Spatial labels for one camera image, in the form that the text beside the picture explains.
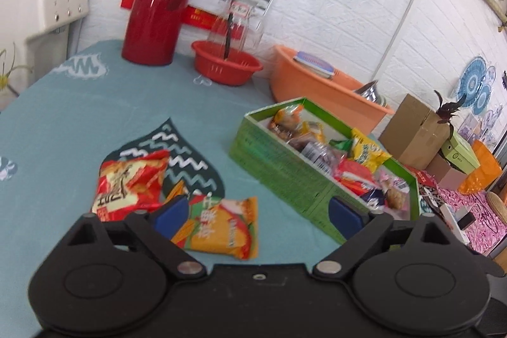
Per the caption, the orange chips bag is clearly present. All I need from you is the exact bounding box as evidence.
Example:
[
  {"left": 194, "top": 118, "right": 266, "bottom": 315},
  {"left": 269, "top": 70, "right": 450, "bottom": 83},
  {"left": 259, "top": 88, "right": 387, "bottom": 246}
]
[{"left": 172, "top": 195, "right": 259, "bottom": 261}]

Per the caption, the red chips bag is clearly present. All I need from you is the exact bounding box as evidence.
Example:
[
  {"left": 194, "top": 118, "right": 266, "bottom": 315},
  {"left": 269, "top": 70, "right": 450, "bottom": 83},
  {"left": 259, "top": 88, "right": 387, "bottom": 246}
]
[{"left": 91, "top": 150, "right": 170, "bottom": 221}]

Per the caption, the blue decorative wall plate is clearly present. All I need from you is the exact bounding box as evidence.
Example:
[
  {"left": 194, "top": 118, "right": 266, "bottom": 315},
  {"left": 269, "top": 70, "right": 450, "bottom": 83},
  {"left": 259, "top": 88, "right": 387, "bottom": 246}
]
[{"left": 456, "top": 57, "right": 486, "bottom": 107}]

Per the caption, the brown cardboard box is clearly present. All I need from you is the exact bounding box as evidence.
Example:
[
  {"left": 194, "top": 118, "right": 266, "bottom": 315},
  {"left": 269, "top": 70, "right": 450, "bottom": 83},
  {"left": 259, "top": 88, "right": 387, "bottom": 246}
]
[{"left": 379, "top": 94, "right": 450, "bottom": 170}]

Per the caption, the orange plastic bag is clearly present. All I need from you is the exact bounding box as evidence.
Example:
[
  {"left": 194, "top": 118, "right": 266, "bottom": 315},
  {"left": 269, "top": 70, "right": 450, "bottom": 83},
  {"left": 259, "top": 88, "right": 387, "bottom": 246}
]
[{"left": 458, "top": 140, "right": 502, "bottom": 195}]

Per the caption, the green carton box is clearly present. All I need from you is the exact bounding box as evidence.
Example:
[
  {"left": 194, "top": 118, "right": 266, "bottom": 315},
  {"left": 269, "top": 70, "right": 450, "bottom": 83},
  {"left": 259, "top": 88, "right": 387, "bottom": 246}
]
[{"left": 441, "top": 131, "right": 480, "bottom": 175}]

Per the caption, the teal tablecloth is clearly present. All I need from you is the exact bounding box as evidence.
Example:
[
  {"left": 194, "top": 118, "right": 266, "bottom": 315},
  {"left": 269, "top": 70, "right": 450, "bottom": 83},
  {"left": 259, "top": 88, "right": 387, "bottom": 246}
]
[{"left": 1, "top": 40, "right": 337, "bottom": 337}]

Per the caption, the green snack packet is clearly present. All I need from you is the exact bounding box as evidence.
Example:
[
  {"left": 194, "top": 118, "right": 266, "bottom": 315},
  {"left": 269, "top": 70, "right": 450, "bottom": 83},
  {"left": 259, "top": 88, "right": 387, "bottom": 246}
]
[{"left": 328, "top": 139, "right": 353, "bottom": 153}]

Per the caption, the clear glass pitcher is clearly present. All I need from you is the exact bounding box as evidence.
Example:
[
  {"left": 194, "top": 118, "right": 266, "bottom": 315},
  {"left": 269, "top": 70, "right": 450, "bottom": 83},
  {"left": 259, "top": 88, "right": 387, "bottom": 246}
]
[{"left": 208, "top": 0, "right": 264, "bottom": 58}]

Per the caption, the red thermos jug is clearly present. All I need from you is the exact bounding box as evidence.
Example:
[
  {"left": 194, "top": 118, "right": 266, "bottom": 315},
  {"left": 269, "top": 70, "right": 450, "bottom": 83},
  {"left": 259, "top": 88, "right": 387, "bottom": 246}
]
[{"left": 121, "top": 0, "right": 188, "bottom": 66}]

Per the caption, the steel bowl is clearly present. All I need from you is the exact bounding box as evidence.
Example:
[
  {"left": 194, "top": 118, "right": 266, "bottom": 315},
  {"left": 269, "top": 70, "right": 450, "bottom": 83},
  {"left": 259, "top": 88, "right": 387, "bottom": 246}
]
[{"left": 354, "top": 80, "right": 388, "bottom": 107}]

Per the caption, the orange plastic basin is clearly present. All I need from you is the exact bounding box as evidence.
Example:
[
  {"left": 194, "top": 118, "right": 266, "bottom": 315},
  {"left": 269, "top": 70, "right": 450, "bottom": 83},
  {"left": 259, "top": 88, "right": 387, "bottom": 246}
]
[{"left": 270, "top": 45, "right": 395, "bottom": 135}]

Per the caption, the green cardboard box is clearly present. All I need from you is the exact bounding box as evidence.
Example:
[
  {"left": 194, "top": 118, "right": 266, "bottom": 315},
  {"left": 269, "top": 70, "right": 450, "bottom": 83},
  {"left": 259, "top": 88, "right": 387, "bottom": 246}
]
[{"left": 229, "top": 96, "right": 422, "bottom": 246}]

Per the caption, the small red plastic basket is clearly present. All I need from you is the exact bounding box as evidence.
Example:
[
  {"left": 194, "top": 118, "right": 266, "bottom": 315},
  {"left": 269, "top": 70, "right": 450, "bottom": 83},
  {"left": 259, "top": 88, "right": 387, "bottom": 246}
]
[{"left": 192, "top": 40, "right": 263, "bottom": 86}]

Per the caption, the round tin blue lid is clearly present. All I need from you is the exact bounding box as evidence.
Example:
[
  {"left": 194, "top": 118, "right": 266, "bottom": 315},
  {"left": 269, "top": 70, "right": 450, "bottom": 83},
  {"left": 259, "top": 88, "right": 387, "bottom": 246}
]
[{"left": 293, "top": 51, "right": 334, "bottom": 79}]

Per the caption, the red checkered snack pack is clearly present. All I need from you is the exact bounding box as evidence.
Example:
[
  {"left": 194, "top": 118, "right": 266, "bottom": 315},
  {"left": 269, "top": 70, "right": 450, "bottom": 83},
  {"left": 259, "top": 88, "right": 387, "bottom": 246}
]
[{"left": 333, "top": 159, "right": 381, "bottom": 196}]

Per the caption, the dark red potted plant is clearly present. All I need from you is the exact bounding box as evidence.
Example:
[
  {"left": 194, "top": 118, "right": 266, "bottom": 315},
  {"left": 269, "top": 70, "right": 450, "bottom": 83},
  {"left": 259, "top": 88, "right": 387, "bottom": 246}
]
[{"left": 434, "top": 90, "right": 467, "bottom": 138}]

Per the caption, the orange yellow snack bag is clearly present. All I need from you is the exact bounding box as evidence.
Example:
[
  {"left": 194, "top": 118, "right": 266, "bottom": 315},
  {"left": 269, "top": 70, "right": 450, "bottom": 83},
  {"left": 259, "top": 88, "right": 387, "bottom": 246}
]
[{"left": 268, "top": 104, "right": 304, "bottom": 142}]

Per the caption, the clear yellow pastry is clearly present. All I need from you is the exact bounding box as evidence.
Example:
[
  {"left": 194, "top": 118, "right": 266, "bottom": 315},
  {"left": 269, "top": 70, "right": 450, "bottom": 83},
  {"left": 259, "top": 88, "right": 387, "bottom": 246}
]
[{"left": 375, "top": 168, "right": 410, "bottom": 211}]

